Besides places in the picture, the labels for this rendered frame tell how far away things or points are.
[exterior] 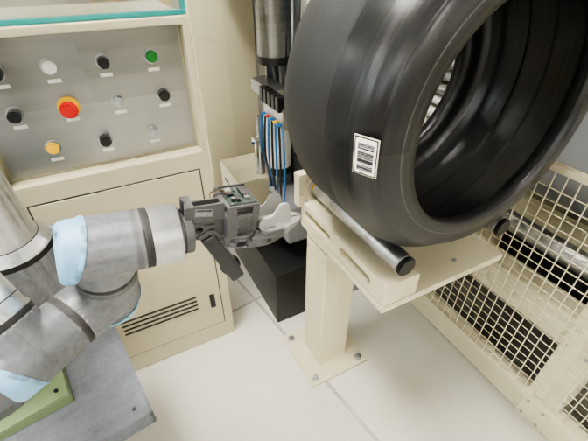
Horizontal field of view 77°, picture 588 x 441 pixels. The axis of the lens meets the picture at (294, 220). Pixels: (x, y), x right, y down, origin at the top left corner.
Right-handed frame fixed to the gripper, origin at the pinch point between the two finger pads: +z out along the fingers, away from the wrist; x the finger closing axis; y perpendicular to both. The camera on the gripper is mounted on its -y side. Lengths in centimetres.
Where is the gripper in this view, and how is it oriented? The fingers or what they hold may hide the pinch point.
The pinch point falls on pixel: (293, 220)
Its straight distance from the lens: 67.6
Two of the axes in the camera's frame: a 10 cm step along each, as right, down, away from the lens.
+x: -4.6, -5.3, 7.2
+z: 8.8, -1.7, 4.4
